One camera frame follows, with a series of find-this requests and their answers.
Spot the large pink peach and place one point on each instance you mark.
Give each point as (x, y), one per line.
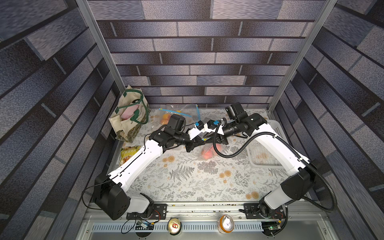
(207, 153)

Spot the canvas tote bag green handles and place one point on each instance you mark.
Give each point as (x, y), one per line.
(131, 113)

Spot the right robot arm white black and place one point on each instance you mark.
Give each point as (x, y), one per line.
(302, 173)

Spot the yellow wrinkled peach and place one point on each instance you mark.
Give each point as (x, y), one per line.
(164, 122)

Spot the white plastic mesh basket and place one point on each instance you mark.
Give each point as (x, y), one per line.
(259, 156)

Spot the yellow snack packet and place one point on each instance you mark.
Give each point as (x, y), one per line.
(127, 153)

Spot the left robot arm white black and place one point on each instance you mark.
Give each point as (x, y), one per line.
(111, 191)

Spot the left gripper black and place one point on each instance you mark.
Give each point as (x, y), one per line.
(192, 143)

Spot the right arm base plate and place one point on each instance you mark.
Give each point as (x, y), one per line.
(257, 211)

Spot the orange clear bottle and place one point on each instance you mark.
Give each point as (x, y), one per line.
(225, 224)

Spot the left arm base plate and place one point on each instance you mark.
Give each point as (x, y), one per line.
(154, 212)

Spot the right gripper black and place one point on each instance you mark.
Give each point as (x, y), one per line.
(219, 137)

